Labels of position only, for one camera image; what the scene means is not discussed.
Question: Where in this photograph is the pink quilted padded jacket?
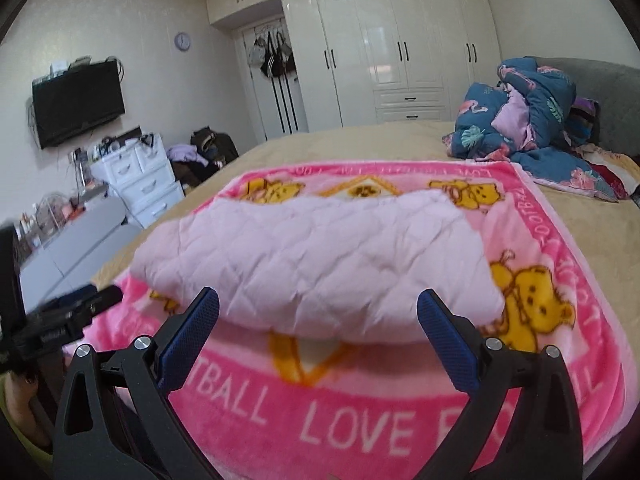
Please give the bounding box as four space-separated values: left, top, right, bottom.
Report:
130 191 504 344

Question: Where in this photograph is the green sleeved left forearm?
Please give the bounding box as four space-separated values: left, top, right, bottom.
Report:
1 373 52 478

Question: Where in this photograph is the dark clothes and bags pile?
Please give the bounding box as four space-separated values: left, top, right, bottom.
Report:
170 127 240 188

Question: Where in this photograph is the person's left hand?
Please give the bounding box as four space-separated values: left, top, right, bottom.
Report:
3 372 51 452

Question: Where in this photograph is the grey low bench cabinet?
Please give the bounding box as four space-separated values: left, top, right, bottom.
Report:
20 197 141 312

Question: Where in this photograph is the pink bear football blanket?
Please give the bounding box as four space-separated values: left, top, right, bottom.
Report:
62 159 632 480

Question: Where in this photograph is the white drawer cabinet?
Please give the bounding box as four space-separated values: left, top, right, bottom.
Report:
90 128 184 229

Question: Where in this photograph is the beige bed cover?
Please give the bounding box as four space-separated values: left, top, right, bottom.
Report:
92 119 640 361

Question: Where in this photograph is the lilac garment on pile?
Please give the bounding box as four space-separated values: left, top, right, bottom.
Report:
166 144 209 167

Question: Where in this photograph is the blue floral crumpled duvet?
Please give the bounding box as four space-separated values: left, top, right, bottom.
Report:
442 56 639 202

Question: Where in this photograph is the grey upholstered headboard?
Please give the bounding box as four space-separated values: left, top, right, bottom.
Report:
535 56 640 158

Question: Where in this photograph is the white door with hanging bags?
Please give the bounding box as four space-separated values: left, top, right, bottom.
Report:
233 14 309 142

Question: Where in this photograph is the white glossy wardrobe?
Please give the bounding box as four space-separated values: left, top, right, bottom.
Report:
206 0 501 131

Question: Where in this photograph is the black wall-mounted television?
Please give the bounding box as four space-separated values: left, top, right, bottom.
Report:
32 58 126 148

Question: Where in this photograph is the round purple wall clock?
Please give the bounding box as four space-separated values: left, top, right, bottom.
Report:
174 32 192 52

